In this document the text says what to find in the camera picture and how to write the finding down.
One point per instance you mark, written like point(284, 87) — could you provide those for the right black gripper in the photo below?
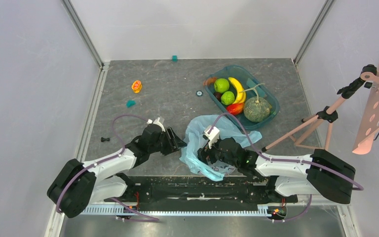
point(210, 154)

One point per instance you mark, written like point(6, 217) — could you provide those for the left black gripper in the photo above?
point(173, 144)

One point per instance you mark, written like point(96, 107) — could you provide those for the green netted fake melon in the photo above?
point(257, 109)

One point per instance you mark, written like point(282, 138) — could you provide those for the green fake apple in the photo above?
point(221, 85)

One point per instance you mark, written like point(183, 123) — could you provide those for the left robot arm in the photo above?
point(80, 184)

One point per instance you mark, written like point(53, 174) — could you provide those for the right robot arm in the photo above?
point(318, 173)

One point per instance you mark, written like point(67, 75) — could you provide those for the red fake mango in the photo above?
point(235, 109)

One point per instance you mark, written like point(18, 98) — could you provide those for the green fake fruit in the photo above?
point(227, 98)

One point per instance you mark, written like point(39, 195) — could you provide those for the yellow fake banana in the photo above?
point(240, 93)

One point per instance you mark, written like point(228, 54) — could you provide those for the dark brown fake fruit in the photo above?
point(217, 95)

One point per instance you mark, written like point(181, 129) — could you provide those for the small teal piece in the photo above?
point(130, 103)

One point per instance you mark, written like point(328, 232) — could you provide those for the teal plastic bin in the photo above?
point(242, 75)

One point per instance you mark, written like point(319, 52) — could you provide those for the yellow orange toy block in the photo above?
point(137, 86)

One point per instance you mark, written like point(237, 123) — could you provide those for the teal rectangular block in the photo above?
point(261, 91)

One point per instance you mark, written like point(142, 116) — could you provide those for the orange curved toy piece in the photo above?
point(209, 81)

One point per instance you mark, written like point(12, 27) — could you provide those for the black screw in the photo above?
point(104, 139)

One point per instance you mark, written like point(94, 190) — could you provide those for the pink music stand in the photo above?
point(334, 57)

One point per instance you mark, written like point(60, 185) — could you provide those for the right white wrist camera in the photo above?
point(211, 134)

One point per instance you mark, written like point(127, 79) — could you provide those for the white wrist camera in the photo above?
point(211, 134)
point(158, 121)

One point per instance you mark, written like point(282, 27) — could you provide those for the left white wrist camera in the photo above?
point(158, 121)

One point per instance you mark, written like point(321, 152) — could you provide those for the white cable tray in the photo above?
point(119, 210)

